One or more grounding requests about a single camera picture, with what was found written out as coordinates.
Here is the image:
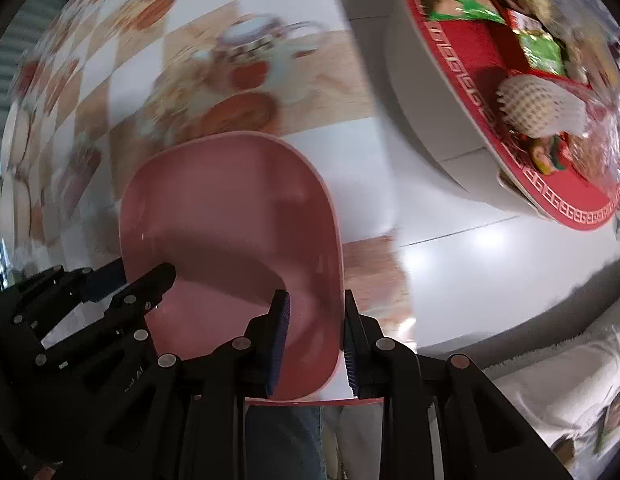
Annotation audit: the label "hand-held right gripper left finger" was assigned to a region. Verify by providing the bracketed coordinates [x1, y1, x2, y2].
[157, 290, 293, 480]

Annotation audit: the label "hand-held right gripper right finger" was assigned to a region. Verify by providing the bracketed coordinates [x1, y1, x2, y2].
[342, 290, 573, 480]

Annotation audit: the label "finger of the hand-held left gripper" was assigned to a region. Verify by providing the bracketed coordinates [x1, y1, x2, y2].
[12, 258, 126, 333]
[104, 263, 177, 356]

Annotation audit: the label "pink square plate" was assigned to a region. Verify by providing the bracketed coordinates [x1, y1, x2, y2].
[118, 131, 345, 406]

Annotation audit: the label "person's blue jeans leg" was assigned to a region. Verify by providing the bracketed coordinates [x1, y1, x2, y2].
[245, 402, 325, 480]

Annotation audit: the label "white fluffy blanket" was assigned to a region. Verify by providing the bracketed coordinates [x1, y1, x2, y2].
[482, 320, 620, 480]

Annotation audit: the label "checkered printed tablecloth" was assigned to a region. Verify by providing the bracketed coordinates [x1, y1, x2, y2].
[0, 0, 415, 361]

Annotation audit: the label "colourful wrapped sweets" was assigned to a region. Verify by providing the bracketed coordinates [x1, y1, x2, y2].
[529, 137, 571, 175]

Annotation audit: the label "white round stand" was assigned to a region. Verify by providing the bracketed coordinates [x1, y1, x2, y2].
[382, 0, 541, 221]

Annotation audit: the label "white foam fruit net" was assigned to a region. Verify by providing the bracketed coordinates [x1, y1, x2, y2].
[496, 74, 591, 138]

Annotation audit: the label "red patterned tray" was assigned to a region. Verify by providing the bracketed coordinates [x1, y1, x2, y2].
[400, 0, 620, 232]

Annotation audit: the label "clear plastic bag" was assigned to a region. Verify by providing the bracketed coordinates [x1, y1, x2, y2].
[540, 0, 620, 196]

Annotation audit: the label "small green snack packet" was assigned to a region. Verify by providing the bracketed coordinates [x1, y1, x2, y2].
[517, 30, 566, 77]

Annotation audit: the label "red snack packet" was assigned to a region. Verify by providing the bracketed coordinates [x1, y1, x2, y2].
[509, 9, 542, 32]

